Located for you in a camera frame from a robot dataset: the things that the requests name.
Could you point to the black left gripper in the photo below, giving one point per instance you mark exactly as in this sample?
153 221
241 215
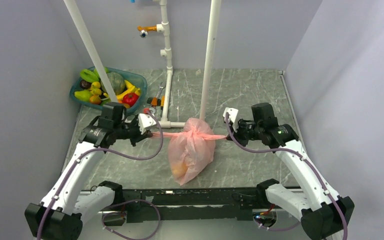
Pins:
138 135

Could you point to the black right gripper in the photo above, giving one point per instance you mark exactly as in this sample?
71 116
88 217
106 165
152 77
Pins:
238 135

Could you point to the pink peach-print plastic bag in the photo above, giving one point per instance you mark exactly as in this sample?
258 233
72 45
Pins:
195 146

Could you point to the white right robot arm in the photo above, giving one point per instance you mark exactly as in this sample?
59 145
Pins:
321 211

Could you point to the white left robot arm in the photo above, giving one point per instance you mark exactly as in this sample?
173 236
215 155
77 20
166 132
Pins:
60 215

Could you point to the small orange fake fruit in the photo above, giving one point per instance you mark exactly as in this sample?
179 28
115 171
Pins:
95 99

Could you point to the green melon fake fruit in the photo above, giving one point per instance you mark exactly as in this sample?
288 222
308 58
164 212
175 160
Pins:
117 82

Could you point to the green mango fake fruit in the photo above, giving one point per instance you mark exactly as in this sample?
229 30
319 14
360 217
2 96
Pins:
83 95

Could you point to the dark plum fake fruit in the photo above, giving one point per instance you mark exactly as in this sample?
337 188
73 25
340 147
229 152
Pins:
85 85

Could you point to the silver wrench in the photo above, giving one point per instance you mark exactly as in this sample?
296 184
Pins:
152 109

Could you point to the yellow banana in basket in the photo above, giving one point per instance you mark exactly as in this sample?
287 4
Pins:
130 88

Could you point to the teal fruit basket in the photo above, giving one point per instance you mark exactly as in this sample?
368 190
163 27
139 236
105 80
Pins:
136 79

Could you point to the yellow banana bunch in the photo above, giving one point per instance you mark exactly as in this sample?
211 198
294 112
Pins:
95 88

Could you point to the green banana bunch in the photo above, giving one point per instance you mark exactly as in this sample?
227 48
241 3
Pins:
89 76

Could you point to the orange faucet valve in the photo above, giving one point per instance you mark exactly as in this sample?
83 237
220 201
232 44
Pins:
144 30

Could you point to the white left slanted pole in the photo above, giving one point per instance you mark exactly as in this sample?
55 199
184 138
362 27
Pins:
85 36

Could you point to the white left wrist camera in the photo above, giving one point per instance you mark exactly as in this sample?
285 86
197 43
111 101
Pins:
146 122

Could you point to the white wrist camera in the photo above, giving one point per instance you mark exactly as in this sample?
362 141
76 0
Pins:
146 122
231 116

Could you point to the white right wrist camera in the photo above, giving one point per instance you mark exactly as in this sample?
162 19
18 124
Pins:
231 116

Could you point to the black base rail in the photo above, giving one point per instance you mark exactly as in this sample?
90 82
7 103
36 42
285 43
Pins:
239 203

